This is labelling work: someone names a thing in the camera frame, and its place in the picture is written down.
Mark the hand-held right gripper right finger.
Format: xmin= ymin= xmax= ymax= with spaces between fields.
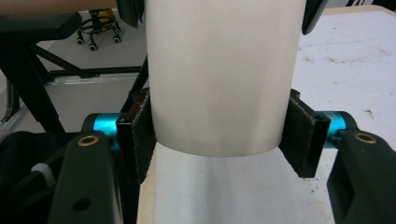
xmin=278 ymin=89 xmax=332 ymax=179

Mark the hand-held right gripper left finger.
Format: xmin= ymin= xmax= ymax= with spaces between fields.
xmin=116 ymin=88 xmax=157 ymax=185

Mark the single white paper cup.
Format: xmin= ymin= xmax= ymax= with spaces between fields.
xmin=144 ymin=0 xmax=308 ymax=159

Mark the office chair base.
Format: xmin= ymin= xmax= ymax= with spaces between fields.
xmin=75 ymin=8 xmax=122 ymax=52

